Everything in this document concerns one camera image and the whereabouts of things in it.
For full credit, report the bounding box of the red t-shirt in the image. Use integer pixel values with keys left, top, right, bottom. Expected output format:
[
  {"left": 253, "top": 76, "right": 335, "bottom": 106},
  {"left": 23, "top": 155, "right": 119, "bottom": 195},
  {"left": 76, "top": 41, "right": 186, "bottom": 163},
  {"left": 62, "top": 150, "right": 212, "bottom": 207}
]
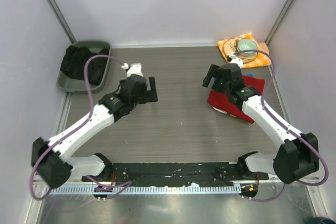
[{"left": 207, "top": 77, "right": 265, "bottom": 124}]

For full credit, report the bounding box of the white daisy print t-shirt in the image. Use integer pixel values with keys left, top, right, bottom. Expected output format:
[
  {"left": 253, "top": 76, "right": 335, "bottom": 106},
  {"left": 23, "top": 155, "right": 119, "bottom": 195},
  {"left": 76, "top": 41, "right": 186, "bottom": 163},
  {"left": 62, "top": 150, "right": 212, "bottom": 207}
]
[{"left": 212, "top": 106, "right": 236, "bottom": 117}]

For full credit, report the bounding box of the grey plastic bin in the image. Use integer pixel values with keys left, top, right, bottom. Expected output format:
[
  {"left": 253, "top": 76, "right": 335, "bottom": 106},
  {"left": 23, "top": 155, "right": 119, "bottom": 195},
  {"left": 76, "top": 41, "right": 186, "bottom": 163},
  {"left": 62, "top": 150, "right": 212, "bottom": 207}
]
[{"left": 56, "top": 40, "right": 111, "bottom": 94}]

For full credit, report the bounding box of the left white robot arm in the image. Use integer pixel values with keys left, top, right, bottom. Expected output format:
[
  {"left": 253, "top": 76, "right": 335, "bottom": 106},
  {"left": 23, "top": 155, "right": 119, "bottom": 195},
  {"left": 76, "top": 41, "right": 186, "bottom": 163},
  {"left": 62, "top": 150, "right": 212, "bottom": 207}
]
[{"left": 31, "top": 74, "right": 158, "bottom": 189}]

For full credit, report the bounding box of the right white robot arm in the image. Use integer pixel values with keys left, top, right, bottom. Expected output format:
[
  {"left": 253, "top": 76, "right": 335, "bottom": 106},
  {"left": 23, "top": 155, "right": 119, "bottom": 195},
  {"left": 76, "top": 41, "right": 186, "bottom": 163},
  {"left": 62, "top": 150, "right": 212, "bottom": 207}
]
[{"left": 203, "top": 63, "right": 319, "bottom": 184}]

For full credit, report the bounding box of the beige plate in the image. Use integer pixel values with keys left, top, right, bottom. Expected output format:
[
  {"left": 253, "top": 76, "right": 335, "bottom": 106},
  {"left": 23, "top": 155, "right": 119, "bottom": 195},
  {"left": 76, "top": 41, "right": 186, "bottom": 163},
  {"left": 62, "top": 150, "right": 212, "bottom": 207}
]
[{"left": 223, "top": 38, "right": 258, "bottom": 63}]

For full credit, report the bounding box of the light green bowl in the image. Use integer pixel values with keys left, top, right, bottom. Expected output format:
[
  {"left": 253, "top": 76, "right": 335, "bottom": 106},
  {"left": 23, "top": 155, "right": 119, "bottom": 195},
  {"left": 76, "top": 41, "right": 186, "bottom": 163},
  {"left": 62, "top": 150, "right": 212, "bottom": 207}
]
[{"left": 237, "top": 39, "right": 258, "bottom": 57}]

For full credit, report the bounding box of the orange checkered cloth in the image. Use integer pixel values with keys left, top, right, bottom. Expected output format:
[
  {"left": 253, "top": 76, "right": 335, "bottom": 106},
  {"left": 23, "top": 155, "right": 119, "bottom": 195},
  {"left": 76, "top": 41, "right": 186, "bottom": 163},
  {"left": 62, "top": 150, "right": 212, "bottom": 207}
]
[{"left": 217, "top": 33, "right": 271, "bottom": 69}]

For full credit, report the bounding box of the black t-shirt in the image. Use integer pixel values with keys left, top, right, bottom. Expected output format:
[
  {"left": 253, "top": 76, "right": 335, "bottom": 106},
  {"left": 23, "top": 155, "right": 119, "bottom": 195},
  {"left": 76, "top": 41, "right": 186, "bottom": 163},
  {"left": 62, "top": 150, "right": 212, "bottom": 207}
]
[{"left": 60, "top": 46, "right": 109, "bottom": 86}]

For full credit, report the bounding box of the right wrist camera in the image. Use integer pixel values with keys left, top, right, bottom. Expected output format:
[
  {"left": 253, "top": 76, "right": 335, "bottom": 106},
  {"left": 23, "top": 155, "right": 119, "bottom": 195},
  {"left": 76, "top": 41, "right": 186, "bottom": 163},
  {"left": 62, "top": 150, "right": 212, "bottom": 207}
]
[{"left": 227, "top": 54, "right": 244, "bottom": 68}]

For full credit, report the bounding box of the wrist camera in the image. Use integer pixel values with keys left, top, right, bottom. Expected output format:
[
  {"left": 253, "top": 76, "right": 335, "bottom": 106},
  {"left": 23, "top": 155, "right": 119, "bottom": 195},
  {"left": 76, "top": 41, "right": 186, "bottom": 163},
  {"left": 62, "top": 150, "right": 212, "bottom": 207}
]
[
  {"left": 121, "top": 63, "right": 144, "bottom": 78},
  {"left": 227, "top": 54, "right": 244, "bottom": 68}
]

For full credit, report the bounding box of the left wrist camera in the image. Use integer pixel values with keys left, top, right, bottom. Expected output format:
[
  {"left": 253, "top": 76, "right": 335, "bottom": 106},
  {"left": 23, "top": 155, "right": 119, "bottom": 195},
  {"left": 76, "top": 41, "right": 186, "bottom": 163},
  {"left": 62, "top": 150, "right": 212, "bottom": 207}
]
[{"left": 121, "top": 63, "right": 144, "bottom": 78}]

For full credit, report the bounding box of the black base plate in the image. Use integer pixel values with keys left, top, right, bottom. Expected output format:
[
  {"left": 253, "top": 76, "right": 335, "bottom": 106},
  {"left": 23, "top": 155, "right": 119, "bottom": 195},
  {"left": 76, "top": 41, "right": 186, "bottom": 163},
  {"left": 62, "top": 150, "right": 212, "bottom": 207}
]
[{"left": 91, "top": 162, "right": 269, "bottom": 187}]

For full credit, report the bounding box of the white slotted cable duct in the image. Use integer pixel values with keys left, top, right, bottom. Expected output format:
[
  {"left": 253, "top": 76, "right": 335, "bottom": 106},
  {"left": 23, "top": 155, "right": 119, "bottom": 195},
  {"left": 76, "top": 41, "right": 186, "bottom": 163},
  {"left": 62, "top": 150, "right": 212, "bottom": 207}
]
[{"left": 50, "top": 184, "right": 241, "bottom": 195}]

